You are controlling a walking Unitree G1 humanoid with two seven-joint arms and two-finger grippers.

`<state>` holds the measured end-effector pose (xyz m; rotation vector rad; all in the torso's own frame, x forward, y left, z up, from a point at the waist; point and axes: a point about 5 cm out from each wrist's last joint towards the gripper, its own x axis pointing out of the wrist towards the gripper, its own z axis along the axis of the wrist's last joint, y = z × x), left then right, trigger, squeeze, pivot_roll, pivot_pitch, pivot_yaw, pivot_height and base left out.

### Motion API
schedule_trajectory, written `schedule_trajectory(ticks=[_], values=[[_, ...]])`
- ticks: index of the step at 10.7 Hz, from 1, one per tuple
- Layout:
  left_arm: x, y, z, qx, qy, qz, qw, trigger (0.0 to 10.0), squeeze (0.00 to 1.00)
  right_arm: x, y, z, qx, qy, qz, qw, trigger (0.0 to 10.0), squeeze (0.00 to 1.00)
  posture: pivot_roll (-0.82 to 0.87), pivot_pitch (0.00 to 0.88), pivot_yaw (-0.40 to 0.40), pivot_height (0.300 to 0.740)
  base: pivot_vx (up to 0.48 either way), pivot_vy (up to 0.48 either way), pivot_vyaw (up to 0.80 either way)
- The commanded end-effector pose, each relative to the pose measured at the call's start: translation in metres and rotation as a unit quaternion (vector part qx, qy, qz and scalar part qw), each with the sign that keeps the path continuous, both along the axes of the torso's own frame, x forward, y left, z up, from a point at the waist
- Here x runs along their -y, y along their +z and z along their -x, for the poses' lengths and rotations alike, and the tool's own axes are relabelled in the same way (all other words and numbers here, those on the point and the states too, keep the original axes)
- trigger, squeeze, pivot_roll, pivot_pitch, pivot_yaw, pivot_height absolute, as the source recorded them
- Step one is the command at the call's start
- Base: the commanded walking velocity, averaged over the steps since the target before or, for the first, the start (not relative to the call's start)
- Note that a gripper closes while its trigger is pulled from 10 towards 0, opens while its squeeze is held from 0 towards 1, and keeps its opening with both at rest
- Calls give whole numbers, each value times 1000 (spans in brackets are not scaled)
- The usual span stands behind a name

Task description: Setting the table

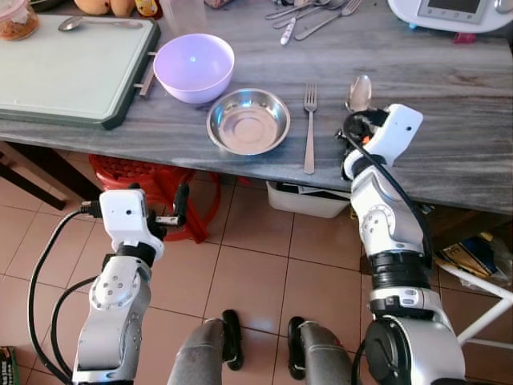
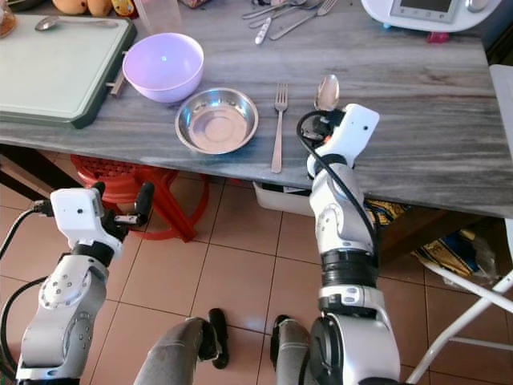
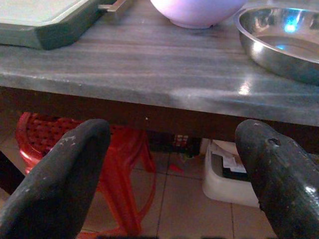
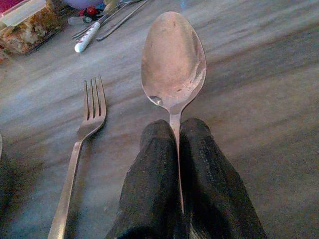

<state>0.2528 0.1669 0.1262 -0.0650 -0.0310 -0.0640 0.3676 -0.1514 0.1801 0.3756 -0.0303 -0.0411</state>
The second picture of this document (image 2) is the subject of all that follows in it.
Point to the brown wooden stick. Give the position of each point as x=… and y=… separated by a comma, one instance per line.
x=118, y=83

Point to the orange yellow fruits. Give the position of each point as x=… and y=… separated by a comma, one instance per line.
x=80, y=6

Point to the grey left robot leg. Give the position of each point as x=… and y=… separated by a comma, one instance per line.
x=176, y=353

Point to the white plastic bin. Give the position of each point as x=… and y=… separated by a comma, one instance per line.
x=280, y=200

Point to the yellow printed bag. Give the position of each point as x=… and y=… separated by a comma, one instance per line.
x=453, y=255

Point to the grey robot leg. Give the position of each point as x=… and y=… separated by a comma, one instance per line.
x=176, y=353
x=292, y=357

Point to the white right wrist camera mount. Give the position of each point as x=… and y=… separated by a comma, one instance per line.
x=355, y=132

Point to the long steel fork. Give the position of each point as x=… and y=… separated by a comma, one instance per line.
x=300, y=22

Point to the grey right robot leg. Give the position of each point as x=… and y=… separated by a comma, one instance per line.
x=292, y=357

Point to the pale green cutting board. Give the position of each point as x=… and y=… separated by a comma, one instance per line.
x=56, y=72

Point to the shallow steel bowl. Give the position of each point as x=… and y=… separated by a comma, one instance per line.
x=216, y=123

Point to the small pink object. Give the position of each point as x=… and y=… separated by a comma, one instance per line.
x=438, y=37

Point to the steel dinner fork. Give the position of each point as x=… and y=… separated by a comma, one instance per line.
x=279, y=136

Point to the white kitchen appliance with display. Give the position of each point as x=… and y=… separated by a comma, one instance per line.
x=425, y=12

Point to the thin steel spoon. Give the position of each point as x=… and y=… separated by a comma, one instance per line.
x=264, y=11

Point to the glass jar with brown food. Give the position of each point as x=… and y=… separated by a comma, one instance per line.
x=6, y=20

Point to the steel table spoon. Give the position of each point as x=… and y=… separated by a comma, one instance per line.
x=327, y=91

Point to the purple plastic bowl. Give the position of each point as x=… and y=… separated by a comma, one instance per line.
x=164, y=66

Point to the red plastic stool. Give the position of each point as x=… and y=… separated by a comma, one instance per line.
x=128, y=172

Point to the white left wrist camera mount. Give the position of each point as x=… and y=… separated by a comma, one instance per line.
x=76, y=213

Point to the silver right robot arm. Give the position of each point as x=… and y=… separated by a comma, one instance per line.
x=349, y=241

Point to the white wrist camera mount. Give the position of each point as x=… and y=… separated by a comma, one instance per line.
x=355, y=132
x=76, y=213

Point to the dark wooden table leg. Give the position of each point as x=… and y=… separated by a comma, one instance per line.
x=28, y=168

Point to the white metal frame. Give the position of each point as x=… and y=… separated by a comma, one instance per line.
x=465, y=321

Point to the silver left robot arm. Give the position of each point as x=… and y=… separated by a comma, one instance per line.
x=60, y=321

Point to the clear plastic cup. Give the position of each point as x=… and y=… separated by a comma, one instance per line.
x=159, y=14

